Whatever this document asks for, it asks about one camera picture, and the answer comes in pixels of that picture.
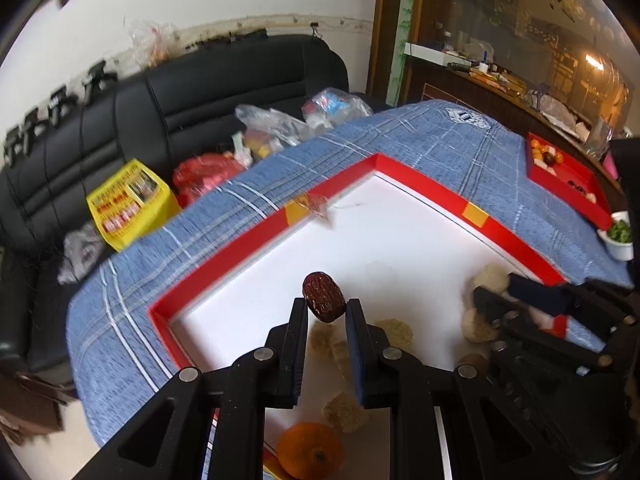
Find red jujube date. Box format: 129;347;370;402
302;271;346;322

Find clear bag with orange print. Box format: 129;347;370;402
124;17;178;68

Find clear tape scrap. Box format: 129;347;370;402
297;192;331;228

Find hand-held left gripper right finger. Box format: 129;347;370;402
345;298;566;480

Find cone-shaped beige pastry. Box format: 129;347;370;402
307;321;337;356

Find brown longan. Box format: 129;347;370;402
457;353;490;373

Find long white box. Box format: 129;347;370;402
409;42;473;66

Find clear bag with blue packet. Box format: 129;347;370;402
301;88;373;131

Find clear plastic bag with fruit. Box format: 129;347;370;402
231;104;313;166

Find red box tray white inside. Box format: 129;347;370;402
147;152;571;480

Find red plastic bag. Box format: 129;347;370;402
172;154;246;206

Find brown wooden stool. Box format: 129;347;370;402
0;372;78;446

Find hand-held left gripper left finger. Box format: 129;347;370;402
75;297;310;480

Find orange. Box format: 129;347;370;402
276;422;346;480

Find small grey plastic bag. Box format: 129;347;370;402
57;222;108;286

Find blue plaid tablecloth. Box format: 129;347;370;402
65;100;633;461

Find white bowl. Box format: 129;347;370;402
597;211;635;262

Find clear glass pitcher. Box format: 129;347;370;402
587;115;613;158

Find wooden glass cabinet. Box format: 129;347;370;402
367;0;640;181

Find pile of mixed produce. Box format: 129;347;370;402
531;140;598;203

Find black leather sofa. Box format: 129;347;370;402
0;35;351;386

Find yellow printed bag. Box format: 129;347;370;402
86;159;181;252

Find black handheld device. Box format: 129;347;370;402
2;127;23;158
22;107;51;136
47;85;81;123
82;59;120;107

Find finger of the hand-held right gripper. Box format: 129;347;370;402
472;285;616;372
507;272;632;322

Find bamboo painted panel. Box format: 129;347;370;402
392;0;418;106

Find round crumbly beige cake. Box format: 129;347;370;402
375;318;415;350

